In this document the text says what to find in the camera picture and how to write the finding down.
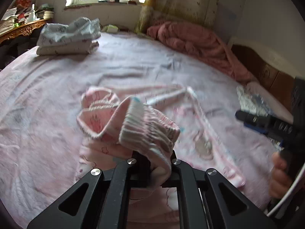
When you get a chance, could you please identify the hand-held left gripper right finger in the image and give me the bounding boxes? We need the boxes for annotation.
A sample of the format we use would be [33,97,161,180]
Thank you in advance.
[162,150,278,229]

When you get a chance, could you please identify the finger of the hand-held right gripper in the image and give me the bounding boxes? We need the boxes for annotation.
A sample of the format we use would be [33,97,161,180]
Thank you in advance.
[242,121,287,146]
[235,110,294,134]

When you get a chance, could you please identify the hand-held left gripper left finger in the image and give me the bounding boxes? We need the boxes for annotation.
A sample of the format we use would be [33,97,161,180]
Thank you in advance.
[27,150,153,229]

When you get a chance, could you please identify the pink printed pants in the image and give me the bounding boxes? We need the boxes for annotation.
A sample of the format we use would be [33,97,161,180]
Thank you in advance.
[75,85,247,229]

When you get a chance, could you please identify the person's right hand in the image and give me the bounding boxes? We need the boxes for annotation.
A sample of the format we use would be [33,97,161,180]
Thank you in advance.
[269,151,295,199]

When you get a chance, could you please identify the white cat print blanket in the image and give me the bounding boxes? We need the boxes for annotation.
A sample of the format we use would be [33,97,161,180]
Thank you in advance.
[236,86,273,117]

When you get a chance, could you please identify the pink pillow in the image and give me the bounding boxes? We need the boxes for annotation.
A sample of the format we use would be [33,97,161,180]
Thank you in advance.
[245,81,293,124]

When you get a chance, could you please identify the brown wooden headboard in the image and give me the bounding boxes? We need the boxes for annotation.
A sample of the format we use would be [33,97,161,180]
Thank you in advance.
[227,37,301,112]

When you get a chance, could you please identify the pink duvet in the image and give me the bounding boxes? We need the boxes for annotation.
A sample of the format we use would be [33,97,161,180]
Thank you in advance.
[146,21,258,85]

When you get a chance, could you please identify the floral printed curtain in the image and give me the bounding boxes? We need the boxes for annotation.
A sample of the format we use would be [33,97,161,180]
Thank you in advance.
[135,0,221,35]

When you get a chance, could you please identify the green tissue box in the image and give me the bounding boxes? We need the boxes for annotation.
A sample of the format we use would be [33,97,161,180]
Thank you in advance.
[101,24,120,33]

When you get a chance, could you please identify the folded white printed clothes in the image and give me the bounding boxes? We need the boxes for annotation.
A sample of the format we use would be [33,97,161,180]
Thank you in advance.
[36,17,102,56]

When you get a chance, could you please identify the carved wooden desk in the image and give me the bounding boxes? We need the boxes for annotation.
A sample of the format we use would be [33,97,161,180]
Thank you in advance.
[0,18,53,44]

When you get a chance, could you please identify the stack of books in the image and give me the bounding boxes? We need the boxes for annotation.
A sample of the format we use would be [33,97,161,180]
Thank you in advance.
[36,3,55,19]

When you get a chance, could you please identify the stack of papers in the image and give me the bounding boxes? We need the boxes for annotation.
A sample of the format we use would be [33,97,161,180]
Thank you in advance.
[0,8,18,35]

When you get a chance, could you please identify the white cable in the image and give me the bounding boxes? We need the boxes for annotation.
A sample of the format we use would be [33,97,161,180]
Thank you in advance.
[266,164,305,217]

